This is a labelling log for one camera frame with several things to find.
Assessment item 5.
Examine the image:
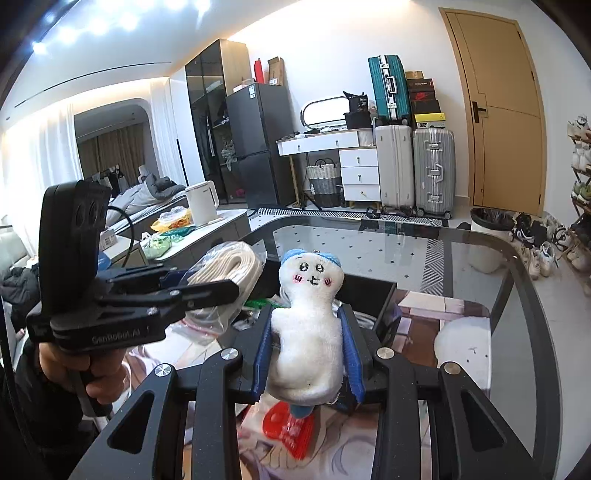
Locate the white curtain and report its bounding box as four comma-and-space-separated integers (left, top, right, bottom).
0, 104, 77, 223

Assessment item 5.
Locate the teal suitcase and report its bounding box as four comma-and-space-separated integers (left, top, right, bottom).
368, 55, 413, 126

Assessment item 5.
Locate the dark glass cabinet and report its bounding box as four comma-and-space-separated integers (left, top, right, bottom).
185, 39, 253, 205

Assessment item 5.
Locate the printed desk mat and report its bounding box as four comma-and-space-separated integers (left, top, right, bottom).
124, 295, 493, 480

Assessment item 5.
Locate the shoe rack with shoes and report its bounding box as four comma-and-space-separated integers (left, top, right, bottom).
567, 115, 591, 274

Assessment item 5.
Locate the red packet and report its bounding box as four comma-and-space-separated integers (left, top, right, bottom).
262, 399, 318, 461

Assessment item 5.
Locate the clear bag of white rope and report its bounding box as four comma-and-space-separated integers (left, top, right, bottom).
184, 240, 267, 336

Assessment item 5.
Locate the black refrigerator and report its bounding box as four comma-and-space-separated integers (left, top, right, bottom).
225, 83, 297, 210

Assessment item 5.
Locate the person's left hand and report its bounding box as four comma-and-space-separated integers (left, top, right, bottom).
39, 344, 129, 417

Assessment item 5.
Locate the tan wooden door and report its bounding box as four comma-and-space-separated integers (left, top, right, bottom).
438, 7, 548, 217

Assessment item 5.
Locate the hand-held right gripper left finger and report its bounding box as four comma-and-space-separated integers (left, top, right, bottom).
69, 305, 274, 480

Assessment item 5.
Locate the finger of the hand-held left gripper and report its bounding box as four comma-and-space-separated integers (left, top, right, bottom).
154, 278, 242, 321
96, 265, 191, 298

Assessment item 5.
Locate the white vanity dresser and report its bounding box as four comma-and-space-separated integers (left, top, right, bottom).
276, 129, 383, 204

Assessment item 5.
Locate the white electric kettle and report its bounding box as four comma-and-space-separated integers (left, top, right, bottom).
185, 181, 218, 227

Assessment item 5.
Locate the white plush toy blue hat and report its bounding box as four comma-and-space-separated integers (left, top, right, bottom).
268, 248, 347, 418

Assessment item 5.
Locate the open cardboard box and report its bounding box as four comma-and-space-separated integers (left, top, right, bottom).
268, 56, 286, 88

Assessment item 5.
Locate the oval vanity mirror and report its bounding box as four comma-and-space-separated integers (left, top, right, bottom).
300, 96, 370, 133

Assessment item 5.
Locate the bed with grey duvet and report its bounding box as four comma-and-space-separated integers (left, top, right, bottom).
108, 164, 188, 219

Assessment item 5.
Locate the woven laundry basket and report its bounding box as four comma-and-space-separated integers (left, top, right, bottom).
306, 158, 344, 208

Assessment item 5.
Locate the yellow snack bag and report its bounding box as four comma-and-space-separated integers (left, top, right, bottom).
151, 207, 193, 233

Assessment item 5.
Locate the white suitcase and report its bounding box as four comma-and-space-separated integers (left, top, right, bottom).
374, 124, 415, 209

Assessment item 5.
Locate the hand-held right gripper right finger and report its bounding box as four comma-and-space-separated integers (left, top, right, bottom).
337, 304, 546, 480

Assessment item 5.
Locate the black paper bag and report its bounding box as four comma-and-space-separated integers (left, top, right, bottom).
342, 90, 370, 114

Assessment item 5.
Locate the pile of shoes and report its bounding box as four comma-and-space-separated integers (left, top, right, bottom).
512, 211, 574, 281

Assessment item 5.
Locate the trash bin black liner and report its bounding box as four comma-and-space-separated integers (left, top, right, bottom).
470, 208, 516, 274

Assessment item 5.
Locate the white side counter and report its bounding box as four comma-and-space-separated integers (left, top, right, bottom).
99, 208, 253, 274

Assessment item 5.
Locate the green plastic bag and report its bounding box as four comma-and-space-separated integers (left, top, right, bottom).
144, 228, 184, 260

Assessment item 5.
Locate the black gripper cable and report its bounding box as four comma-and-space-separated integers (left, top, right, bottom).
105, 208, 136, 269

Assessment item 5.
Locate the silver suitcase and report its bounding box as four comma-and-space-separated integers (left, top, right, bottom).
412, 127, 457, 218

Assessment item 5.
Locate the black cardboard box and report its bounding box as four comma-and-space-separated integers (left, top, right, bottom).
332, 274, 399, 358

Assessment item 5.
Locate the dark jacket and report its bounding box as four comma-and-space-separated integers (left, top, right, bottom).
0, 265, 43, 317

